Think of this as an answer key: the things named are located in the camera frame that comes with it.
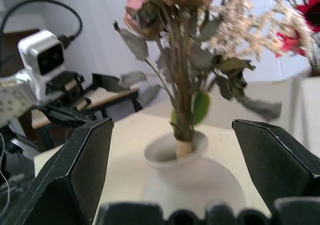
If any round white vase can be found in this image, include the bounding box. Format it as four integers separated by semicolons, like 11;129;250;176
143;131;247;211

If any square white vase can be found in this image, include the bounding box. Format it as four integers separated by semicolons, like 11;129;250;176
292;68;320;158

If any pink rose bouquet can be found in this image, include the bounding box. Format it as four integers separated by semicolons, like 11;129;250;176
113;0;283;159

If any red and white flower bouquet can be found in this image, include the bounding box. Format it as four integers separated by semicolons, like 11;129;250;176
207;0;320;77

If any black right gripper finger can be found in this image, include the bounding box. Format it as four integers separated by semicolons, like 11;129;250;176
0;117;115;225
231;119;320;214
91;73;124;94
39;104;97;129

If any thin grey cable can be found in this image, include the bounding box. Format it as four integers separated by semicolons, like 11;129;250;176
0;132;12;212

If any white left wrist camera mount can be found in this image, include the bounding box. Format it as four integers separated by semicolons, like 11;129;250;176
17;29;66;102

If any black cable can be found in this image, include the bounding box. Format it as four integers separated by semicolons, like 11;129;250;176
0;0;83;48

